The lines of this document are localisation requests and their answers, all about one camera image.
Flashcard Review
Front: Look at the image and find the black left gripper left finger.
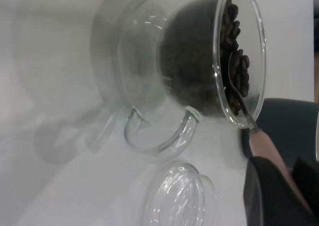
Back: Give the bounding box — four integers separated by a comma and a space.
242, 155, 319, 226

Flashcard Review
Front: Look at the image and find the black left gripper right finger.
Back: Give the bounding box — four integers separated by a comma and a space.
291, 157, 319, 191

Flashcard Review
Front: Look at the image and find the dark blue ceramic mug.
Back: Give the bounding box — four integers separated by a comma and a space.
240, 98, 319, 168

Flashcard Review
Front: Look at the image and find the pink handled metal spoon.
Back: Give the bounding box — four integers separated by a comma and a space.
227, 50, 300, 212

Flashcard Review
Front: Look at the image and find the heap of coffee beans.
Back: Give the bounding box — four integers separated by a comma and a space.
159, 0, 250, 117

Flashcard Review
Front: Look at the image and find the clear glass cup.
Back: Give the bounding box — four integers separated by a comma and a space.
116, 0, 267, 162

